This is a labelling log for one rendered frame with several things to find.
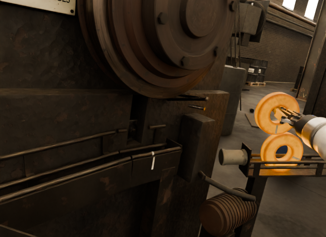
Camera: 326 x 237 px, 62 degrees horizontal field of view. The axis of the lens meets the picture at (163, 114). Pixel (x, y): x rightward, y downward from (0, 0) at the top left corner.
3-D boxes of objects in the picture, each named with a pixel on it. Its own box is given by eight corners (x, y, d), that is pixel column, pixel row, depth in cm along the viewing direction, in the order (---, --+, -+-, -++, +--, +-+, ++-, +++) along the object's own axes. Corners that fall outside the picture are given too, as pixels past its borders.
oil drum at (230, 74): (181, 123, 378) (192, 59, 355) (207, 120, 417) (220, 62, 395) (214, 138, 336) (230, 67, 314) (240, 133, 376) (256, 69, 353)
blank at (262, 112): (257, 90, 95) (261, 93, 91) (299, 91, 96) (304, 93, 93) (251, 132, 99) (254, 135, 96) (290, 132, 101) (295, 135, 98)
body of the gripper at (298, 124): (297, 141, 77) (280, 129, 86) (323, 144, 78) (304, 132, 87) (305, 117, 75) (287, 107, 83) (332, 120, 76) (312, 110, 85)
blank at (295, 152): (252, 161, 102) (256, 165, 99) (271, 125, 99) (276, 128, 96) (286, 173, 105) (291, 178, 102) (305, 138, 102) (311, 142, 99)
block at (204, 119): (170, 171, 104) (180, 112, 98) (184, 167, 109) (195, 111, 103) (190, 185, 96) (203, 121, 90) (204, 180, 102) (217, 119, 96)
